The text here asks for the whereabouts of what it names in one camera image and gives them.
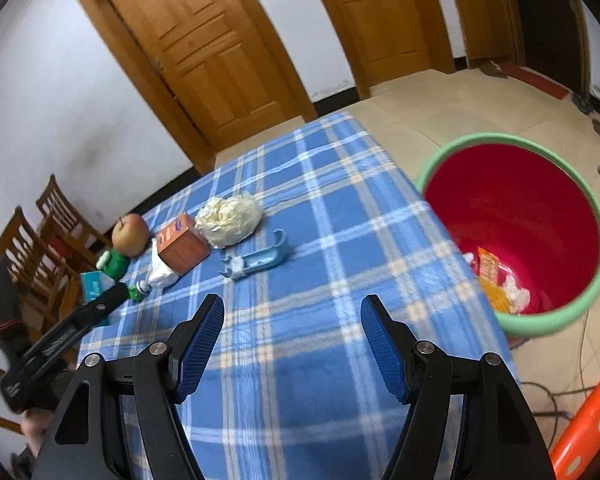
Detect white teal paper box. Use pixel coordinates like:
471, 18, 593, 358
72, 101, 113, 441
80, 271, 116, 327

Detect yellow corn toy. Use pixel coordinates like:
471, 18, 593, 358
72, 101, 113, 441
478, 276, 510, 314

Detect large white paper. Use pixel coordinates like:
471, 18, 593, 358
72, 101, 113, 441
501, 274, 531, 315

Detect orange snack packet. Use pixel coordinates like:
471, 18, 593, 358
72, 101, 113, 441
478, 247, 500, 285

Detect light blue plastic toy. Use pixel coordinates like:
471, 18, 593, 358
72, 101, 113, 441
220, 229, 290, 281

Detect small white paper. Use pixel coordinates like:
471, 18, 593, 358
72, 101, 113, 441
195, 193, 263, 249

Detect white garlic toy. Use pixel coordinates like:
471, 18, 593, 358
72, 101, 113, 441
146, 237, 180, 289

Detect person's left hand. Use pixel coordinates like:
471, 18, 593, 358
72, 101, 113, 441
20, 408, 54, 458

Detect orange plastic stool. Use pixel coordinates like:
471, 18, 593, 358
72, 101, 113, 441
550, 382, 600, 479

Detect wooden chair near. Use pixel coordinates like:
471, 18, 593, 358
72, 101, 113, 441
0, 206, 82, 341

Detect wooden chair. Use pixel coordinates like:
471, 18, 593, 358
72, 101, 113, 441
0, 206, 82, 341
35, 174, 109, 266

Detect green toy vegetable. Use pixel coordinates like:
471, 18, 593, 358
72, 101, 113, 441
96, 249, 131, 281

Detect wooden chair far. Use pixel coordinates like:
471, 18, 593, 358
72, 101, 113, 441
35, 174, 109, 266

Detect red-yellow apple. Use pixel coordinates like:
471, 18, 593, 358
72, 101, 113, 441
111, 214, 150, 258

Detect orange-brown small box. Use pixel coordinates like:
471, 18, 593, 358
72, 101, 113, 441
156, 212, 211, 276

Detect red bin with green rim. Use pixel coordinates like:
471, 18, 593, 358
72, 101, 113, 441
416, 132, 600, 338

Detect blue plaid tablecloth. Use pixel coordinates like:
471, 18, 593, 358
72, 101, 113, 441
80, 113, 509, 479

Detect dark shoes by door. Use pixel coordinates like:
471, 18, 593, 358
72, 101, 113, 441
571, 92, 594, 115

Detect red door mat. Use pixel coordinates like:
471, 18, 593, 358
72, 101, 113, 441
500, 62, 569, 100

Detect left wooden door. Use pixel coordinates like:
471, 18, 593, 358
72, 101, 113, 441
79, 0, 317, 174

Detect wooden door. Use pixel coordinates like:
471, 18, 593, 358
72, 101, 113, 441
322, 0, 455, 99
79, 0, 317, 174

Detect dark entrance door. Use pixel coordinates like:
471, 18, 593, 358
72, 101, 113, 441
505, 0, 591, 103

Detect middle wooden door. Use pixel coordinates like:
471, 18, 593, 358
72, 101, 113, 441
322, 0, 455, 99

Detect grey cable on floor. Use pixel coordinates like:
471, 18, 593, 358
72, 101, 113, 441
509, 194, 600, 451

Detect low wooden wall panel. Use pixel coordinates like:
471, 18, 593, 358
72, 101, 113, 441
455, 0, 514, 66

